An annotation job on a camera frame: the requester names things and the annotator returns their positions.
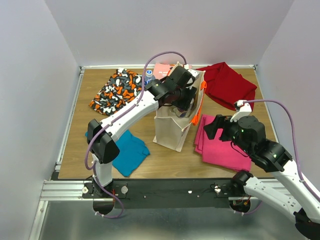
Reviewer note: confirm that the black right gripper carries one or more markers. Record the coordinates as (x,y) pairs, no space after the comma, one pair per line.
(221,121)

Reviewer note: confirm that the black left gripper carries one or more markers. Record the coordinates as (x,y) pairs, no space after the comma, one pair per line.
(190,93)

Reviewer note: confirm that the beige canvas tote bag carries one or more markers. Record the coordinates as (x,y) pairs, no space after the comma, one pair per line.
(170,130)

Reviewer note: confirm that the red bull can front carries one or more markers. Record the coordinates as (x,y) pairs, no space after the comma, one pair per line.
(182,114)

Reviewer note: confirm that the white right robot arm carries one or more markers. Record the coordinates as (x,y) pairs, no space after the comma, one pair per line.
(301,207)

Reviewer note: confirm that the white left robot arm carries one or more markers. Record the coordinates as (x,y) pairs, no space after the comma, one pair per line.
(102,136)

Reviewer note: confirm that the light pink printed cloth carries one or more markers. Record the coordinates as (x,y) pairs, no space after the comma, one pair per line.
(162,71)

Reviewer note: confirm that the magenta folded cloth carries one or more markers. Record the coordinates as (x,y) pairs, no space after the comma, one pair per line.
(221,153)

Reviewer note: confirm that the dark red cloth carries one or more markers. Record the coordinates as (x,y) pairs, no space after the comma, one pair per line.
(225,86)

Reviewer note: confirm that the orange camouflage cloth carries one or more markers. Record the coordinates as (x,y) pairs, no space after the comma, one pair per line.
(121,88)

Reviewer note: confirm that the teal folded cloth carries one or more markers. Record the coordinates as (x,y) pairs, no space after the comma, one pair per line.
(133,152)

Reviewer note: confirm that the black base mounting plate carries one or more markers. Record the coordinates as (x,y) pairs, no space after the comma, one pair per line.
(178,193)

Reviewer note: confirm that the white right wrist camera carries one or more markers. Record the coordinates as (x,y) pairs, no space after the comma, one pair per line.
(242,108)

